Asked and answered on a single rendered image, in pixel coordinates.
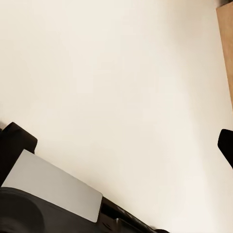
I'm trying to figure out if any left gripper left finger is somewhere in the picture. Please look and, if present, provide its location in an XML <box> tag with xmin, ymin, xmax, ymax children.
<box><xmin>0</xmin><ymin>129</ymin><xmax>25</xmax><ymax>187</ymax></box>

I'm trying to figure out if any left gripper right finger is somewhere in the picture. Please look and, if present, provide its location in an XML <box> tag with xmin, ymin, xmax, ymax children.
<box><xmin>217</xmin><ymin>129</ymin><xmax>233</xmax><ymax>168</ymax></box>

